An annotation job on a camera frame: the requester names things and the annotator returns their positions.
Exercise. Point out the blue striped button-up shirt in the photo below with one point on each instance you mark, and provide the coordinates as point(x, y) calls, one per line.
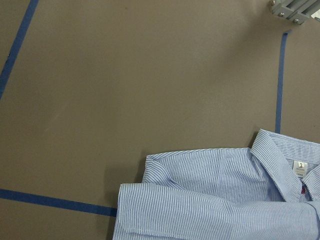
point(270, 191)

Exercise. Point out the grey metal bracket post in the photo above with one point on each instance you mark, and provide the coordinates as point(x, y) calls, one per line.
point(295, 11)

